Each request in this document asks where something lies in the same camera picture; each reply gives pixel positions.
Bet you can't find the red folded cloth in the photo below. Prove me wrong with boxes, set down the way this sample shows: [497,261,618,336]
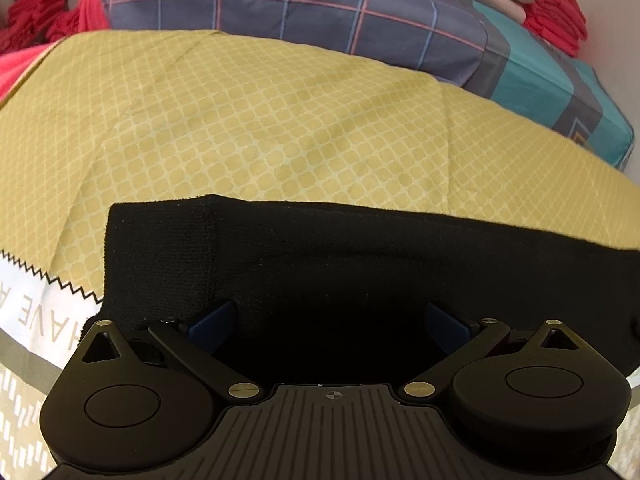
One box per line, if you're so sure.
[522,0,588,57]

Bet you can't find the plaid and teal pillow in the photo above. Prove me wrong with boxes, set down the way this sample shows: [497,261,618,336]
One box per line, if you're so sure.
[104,0,637,170]

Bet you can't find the yellow and white printed bedsheet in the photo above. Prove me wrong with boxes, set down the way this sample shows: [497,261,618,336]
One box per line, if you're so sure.
[0,29,640,480]

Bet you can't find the black pants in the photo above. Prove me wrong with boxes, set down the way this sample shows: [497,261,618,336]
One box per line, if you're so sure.
[85,193,640,397]

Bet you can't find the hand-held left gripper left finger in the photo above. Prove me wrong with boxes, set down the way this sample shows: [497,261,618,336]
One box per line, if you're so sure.
[80,300,264,403]

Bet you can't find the red knitted cloth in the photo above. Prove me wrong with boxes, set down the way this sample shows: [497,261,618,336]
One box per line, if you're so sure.
[0,0,112,57]

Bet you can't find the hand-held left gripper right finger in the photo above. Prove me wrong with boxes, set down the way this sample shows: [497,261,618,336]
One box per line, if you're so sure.
[400,301,581,402]

